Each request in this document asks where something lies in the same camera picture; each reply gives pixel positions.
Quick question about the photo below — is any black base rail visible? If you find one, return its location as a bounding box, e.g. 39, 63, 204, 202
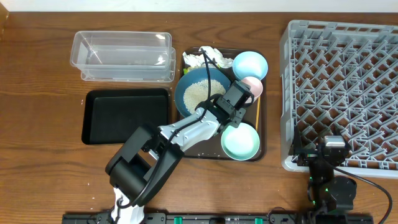
62, 212, 374, 224

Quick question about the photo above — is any pink cup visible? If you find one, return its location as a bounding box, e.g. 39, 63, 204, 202
241, 77, 263, 101

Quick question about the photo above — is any light blue bowl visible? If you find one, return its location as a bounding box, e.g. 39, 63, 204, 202
233, 51, 269, 80

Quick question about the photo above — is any crumpled white tissue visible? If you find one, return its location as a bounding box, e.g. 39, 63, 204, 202
182, 46, 234, 68

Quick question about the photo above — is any mint green bowl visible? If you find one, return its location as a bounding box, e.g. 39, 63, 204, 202
221, 123, 260, 161

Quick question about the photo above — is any clear plastic bin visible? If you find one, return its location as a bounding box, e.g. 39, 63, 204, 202
70, 30, 176, 83

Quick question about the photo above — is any wooden chopstick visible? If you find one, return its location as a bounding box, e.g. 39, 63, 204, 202
255, 96, 261, 132

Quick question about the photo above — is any black waste tray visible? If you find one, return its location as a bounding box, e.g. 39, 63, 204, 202
81, 88, 169, 145

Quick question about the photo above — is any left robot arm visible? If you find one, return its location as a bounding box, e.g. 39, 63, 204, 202
105, 81, 254, 223

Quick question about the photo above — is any green snack wrapper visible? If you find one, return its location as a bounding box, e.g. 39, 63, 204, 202
183, 63, 220, 74

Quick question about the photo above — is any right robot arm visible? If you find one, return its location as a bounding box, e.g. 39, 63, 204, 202
291, 128, 357, 223

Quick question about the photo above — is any pile of white rice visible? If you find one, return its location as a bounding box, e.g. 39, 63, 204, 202
183, 80, 226, 114

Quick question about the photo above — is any dark blue plate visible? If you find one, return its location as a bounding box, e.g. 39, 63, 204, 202
174, 68, 231, 118

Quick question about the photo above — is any dark brown serving tray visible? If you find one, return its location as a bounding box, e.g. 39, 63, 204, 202
177, 47, 267, 162

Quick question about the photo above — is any grey dishwasher rack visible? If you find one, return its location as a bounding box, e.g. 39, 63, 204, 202
279, 20, 397, 179

